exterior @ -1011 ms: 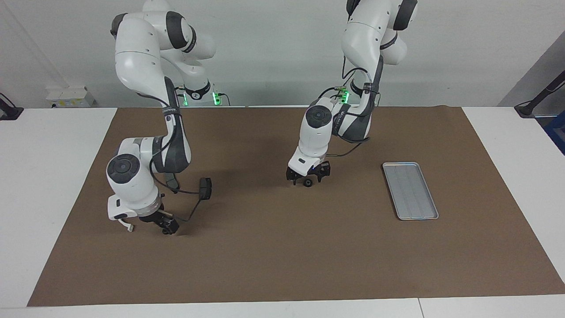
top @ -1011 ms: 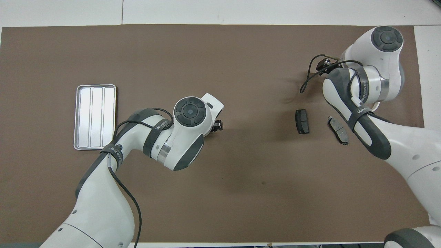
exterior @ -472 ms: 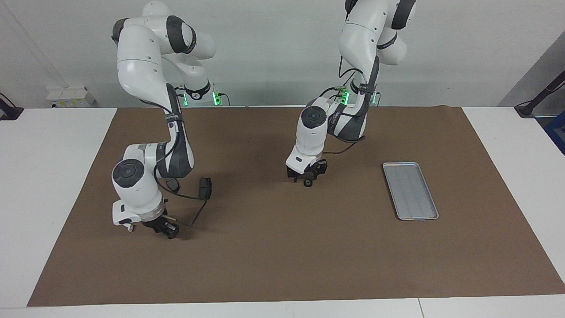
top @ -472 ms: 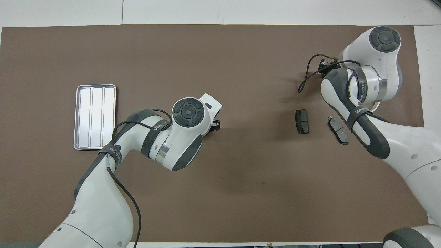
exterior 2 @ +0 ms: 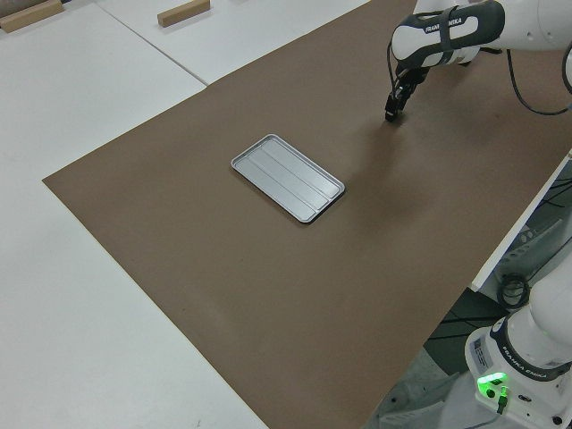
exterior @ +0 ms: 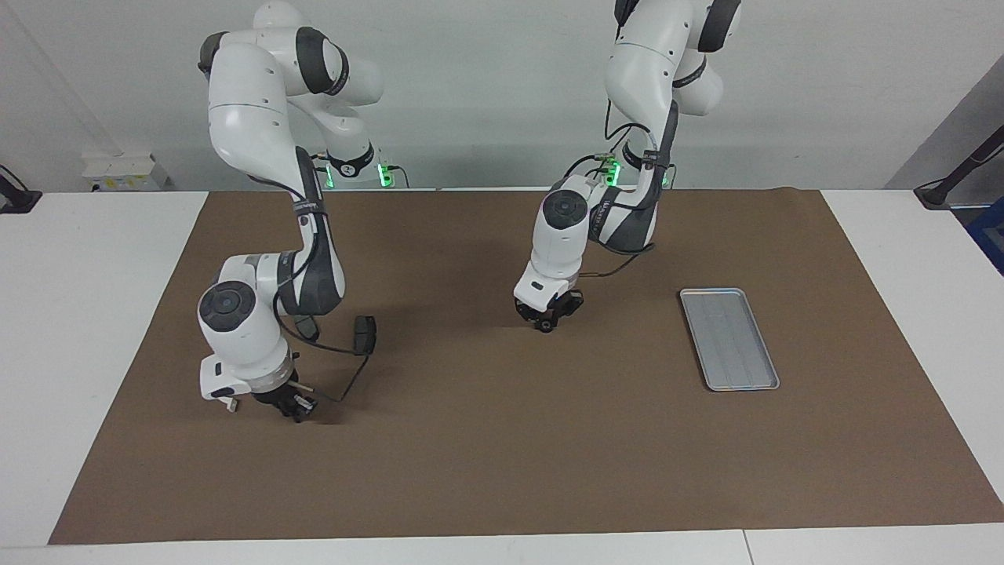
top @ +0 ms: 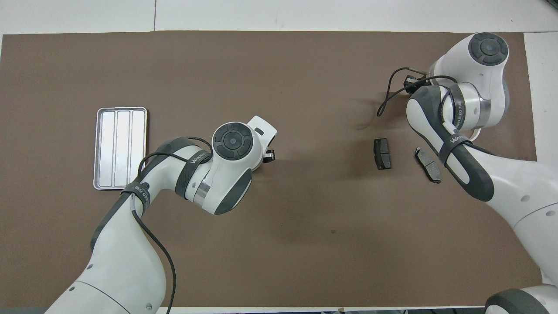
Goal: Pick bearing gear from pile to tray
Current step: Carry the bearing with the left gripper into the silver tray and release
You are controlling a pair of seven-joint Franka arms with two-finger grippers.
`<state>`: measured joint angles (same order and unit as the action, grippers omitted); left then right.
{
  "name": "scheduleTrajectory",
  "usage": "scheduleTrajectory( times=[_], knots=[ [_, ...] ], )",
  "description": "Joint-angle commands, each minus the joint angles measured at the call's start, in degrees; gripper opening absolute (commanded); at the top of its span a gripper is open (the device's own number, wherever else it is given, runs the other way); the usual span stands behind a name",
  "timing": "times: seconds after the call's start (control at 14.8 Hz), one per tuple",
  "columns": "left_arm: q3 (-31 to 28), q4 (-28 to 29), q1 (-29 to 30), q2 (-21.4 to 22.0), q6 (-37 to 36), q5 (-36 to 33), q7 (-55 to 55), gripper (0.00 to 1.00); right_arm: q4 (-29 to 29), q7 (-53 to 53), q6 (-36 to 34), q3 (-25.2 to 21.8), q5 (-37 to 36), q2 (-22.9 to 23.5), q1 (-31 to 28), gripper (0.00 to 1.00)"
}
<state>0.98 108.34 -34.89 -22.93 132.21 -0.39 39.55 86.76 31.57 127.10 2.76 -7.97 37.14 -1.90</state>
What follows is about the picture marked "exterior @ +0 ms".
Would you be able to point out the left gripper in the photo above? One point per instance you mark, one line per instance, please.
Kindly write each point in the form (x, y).
(545, 290)

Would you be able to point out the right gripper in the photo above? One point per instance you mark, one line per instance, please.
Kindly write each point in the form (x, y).
(223, 384)

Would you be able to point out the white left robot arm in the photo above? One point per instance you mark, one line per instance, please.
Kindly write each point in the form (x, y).
(651, 71)

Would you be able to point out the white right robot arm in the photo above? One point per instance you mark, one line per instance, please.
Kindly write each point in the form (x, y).
(243, 118)

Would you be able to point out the silver metal tray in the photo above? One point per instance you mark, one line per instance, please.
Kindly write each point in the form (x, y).
(729, 341)

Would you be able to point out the short dark brake pad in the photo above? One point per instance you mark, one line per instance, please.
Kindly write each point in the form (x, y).
(365, 336)

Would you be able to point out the brown table mat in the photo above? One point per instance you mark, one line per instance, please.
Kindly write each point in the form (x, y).
(502, 455)

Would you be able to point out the white power box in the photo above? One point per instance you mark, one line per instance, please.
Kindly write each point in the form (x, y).
(125, 173)

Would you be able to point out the black table clamp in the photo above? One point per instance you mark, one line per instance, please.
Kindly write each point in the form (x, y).
(17, 200)

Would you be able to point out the black stand with pole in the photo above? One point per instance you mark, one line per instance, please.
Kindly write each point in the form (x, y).
(937, 192)

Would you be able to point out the blue box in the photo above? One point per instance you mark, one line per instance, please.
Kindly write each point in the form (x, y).
(990, 235)

